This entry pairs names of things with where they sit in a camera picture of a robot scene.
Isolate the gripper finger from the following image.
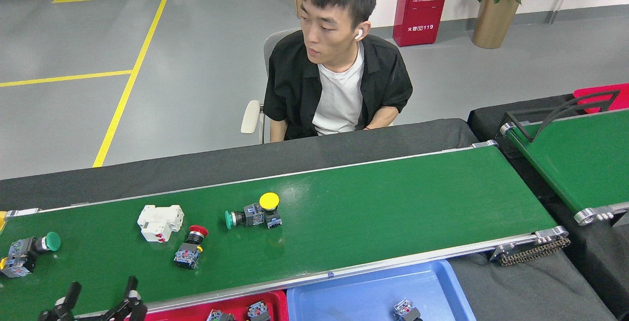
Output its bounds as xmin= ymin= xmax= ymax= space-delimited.
xmin=101 ymin=275 xmax=148 ymax=321
xmin=38 ymin=281 xmax=83 ymax=321

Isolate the red plastic bin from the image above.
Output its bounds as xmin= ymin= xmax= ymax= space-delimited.
xmin=573 ymin=84 xmax=629 ymax=114
xmin=143 ymin=290 xmax=289 ymax=321

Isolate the black cloth table cover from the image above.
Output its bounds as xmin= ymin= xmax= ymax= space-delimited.
xmin=0 ymin=118 xmax=480 ymax=212
xmin=468 ymin=94 xmax=629 ymax=319

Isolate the blue plastic bin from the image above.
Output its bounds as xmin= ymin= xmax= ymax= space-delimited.
xmin=286 ymin=260 xmax=477 ymax=321

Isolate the grey office chair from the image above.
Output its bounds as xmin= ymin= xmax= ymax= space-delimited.
xmin=241 ymin=28 xmax=303 ymax=145

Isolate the person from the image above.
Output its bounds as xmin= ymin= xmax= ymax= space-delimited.
xmin=263 ymin=0 xmax=413 ymax=143

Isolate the red fire extinguisher cabinet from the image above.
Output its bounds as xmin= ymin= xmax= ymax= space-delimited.
xmin=393 ymin=0 xmax=453 ymax=47

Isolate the potted plant gold pot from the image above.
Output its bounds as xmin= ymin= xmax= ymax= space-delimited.
xmin=458 ymin=0 xmax=553 ymax=50

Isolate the green conveyor belt with chain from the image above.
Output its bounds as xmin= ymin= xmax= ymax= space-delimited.
xmin=0 ymin=140 xmax=571 ymax=321

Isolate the black drive chain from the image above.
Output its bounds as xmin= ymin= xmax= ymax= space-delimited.
xmin=499 ymin=236 xmax=572 ymax=267

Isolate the black cable bundle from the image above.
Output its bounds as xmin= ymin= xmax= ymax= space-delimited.
xmin=506 ymin=90 xmax=621 ymax=144

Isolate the green conveyor belt with cables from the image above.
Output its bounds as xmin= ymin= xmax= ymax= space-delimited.
xmin=500 ymin=109 xmax=629 ymax=227

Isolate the white wall conduit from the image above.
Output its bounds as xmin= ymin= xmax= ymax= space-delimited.
xmin=546 ymin=0 xmax=578 ymax=24

